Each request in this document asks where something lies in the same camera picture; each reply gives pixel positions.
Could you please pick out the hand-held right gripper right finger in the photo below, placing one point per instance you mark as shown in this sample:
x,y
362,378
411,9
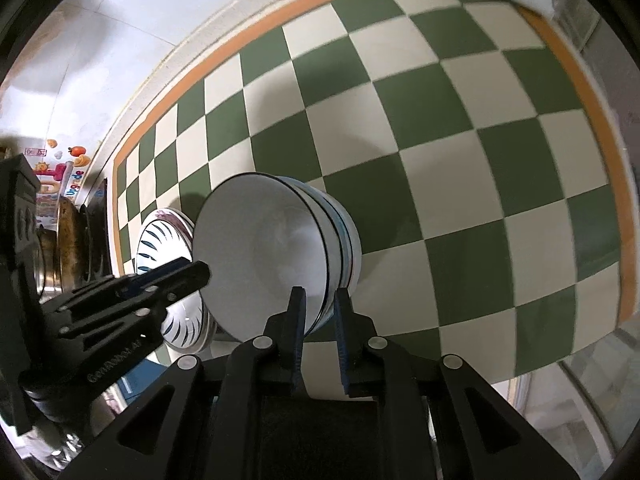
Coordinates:
x,y
343,340

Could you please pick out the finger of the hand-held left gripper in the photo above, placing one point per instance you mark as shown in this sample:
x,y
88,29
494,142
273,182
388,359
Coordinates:
x,y
185,277
160,270

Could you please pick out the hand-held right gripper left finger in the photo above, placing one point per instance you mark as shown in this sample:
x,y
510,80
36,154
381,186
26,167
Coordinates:
x,y
297,340

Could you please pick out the pink floral plate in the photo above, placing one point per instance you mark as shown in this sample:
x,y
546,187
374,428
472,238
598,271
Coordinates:
x,y
172,217

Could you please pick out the white plate with small flower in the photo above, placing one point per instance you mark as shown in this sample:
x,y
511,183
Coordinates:
x,y
209,330

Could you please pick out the white bowl with dark rim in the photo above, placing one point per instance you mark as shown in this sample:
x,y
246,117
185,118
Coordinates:
x,y
255,250

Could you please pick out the steel pot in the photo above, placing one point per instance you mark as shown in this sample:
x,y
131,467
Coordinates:
x,y
45,270

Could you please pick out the dark frying pan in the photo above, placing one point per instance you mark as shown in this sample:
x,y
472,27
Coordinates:
x,y
67,240

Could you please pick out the green checkered tablecloth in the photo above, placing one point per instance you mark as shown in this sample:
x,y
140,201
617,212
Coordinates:
x,y
425,160

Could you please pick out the colourful wall stickers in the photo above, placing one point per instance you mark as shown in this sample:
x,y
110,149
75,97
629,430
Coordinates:
x,y
57,175

